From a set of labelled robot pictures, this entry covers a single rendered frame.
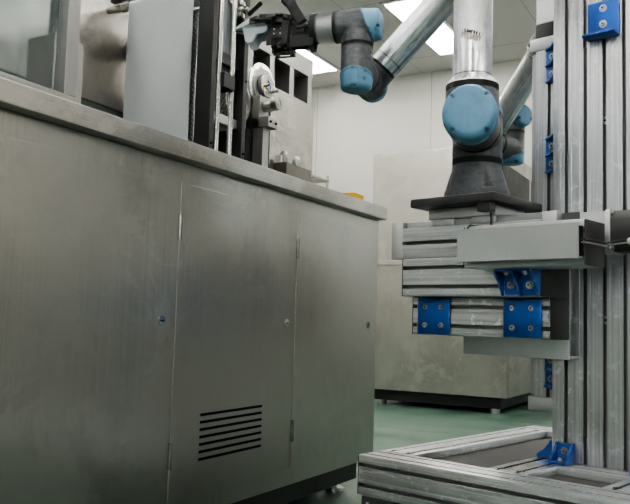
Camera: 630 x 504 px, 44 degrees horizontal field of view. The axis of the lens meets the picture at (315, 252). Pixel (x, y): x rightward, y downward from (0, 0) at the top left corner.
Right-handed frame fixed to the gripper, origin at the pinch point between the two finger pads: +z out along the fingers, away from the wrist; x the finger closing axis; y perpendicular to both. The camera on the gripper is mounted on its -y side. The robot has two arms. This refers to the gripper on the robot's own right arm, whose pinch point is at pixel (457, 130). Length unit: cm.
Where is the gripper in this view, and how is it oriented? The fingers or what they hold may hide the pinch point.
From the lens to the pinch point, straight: 290.4
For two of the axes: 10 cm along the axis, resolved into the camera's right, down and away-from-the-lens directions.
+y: -4.1, 8.7, -2.9
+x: 7.8, 5.0, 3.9
